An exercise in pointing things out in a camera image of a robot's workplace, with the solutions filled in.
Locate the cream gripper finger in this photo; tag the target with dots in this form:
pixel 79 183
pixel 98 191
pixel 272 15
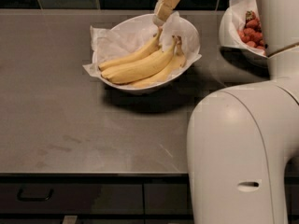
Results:
pixel 163 10

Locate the yellow banana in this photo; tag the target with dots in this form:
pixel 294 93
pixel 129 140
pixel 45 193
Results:
pixel 147 67
pixel 145 51
pixel 178 61

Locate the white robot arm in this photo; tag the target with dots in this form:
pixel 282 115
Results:
pixel 240 139

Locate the white banana bowl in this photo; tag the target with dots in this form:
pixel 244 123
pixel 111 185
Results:
pixel 146 89

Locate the white paper in strawberry bowl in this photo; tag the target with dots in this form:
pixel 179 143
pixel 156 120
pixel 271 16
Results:
pixel 248 4

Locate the white paper in banana bowl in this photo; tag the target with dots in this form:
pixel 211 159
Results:
pixel 109 44

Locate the white strawberry bowl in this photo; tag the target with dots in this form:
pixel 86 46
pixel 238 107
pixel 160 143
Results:
pixel 232 21

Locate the pile of red strawberries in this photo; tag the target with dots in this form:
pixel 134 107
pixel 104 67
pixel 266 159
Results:
pixel 251 34

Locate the right dark drawer front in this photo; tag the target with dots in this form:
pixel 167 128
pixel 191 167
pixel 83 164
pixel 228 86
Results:
pixel 167 199

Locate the dark drawer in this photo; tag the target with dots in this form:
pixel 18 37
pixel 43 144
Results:
pixel 75 198
pixel 167 199

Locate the left dark drawer front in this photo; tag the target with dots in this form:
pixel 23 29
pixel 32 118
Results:
pixel 75 198

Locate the left black drawer handle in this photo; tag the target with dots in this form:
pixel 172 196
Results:
pixel 34 195

